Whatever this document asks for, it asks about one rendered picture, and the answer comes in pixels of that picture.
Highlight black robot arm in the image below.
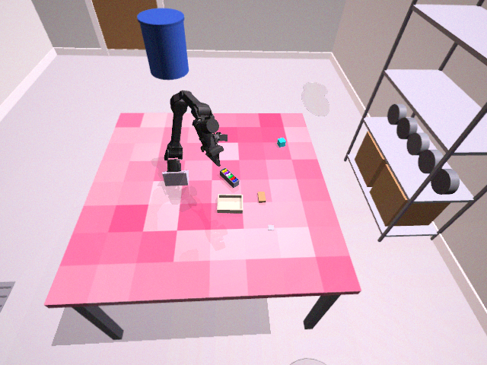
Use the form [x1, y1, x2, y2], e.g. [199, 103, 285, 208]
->
[164, 90, 228, 172]

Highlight beige square tray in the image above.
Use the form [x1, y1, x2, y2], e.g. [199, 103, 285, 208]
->
[217, 194, 243, 214]

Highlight teal cube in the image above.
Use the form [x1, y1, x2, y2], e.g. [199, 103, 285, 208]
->
[277, 138, 286, 148]

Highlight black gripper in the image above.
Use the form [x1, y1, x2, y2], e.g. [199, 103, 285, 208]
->
[199, 133, 224, 167]

